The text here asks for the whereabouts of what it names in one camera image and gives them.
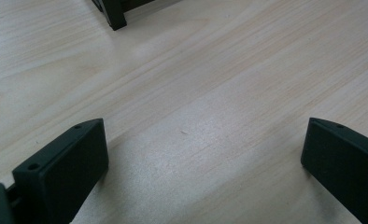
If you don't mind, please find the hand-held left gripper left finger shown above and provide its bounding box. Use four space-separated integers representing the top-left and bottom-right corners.
11 118 109 224

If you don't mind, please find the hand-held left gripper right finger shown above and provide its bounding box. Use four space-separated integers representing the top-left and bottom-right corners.
300 117 368 224

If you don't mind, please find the black two-tier metal rack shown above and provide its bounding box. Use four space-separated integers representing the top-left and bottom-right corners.
91 0 158 32

